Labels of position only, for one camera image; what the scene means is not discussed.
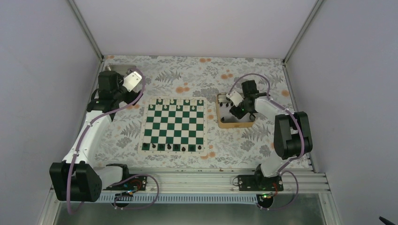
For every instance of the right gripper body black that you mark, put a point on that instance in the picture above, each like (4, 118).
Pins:
(240, 114)

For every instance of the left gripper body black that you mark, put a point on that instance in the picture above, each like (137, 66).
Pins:
(132, 97)

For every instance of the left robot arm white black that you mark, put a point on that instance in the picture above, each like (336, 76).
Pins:
(74, 178)

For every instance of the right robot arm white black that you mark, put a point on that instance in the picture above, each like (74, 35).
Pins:
(292, 133)

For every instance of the pink white tray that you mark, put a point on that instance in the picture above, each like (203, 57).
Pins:
(121, 69)

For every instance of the tan metal tray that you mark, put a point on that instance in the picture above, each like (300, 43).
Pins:
(231, 121)

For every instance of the floral patterned tablecloth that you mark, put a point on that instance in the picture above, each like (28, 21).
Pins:
(196, 77)

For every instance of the green white chessboard mat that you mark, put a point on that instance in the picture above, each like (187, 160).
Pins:
(165, 124)

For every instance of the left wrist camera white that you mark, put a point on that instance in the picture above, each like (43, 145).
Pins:
(131, 80)

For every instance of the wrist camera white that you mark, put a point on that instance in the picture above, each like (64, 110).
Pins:
(234, 97)
(131, 80)

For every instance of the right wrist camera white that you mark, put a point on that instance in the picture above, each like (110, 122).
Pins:
(234, 97)

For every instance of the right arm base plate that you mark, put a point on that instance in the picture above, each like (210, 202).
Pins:
(253, 183)

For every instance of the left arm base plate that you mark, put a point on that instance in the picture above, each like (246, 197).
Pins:
(136, 182)

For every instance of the aluminium rail frame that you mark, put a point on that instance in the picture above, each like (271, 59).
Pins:
(205, 197)

